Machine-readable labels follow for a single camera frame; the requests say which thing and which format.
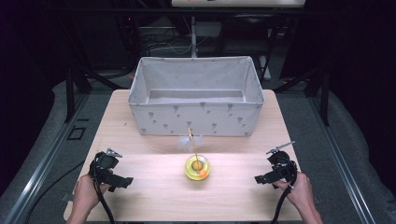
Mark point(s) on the white metal post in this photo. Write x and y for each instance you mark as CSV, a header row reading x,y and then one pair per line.
x,y
194,37

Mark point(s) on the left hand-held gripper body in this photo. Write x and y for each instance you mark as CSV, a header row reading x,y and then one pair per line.
x,y
104,163

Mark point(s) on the black metal stand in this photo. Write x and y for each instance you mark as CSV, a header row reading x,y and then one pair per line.
x,y
73,90
320,93

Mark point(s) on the person's right hand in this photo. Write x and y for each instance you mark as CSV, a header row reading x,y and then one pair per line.
x,y
301,191

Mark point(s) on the aluminium floor rail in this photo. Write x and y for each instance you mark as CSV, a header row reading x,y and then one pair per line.
x,y
342,168
40,165

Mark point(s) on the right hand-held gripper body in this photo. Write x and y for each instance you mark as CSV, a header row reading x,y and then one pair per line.
x,y
285,166

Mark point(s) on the grey fabric storage box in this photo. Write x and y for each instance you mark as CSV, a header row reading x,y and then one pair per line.
x,y
199,119

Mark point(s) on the yellow toy with feather stick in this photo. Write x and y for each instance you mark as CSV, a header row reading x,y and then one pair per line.
x,y
196,171

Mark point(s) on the person's left hand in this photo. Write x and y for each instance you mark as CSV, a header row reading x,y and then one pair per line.
x,y
84,194

